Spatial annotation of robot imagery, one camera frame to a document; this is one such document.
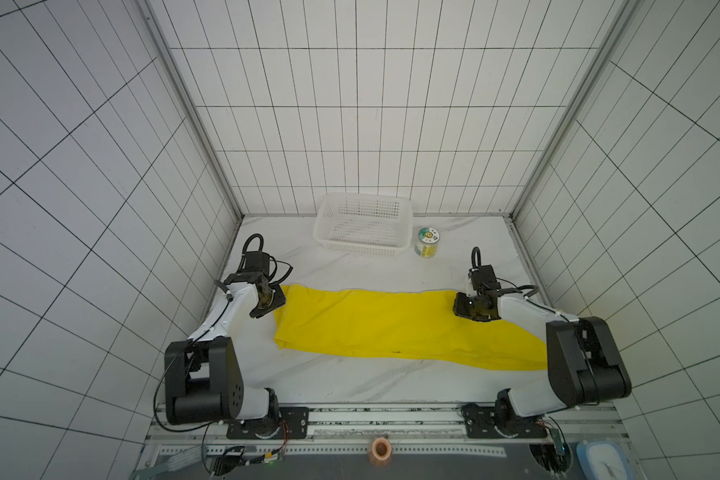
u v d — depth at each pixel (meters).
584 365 0.44
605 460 0.66
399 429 0.73
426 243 1.02
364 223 1.18
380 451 0.60
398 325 0.89
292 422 0.73
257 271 0.69
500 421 0.67
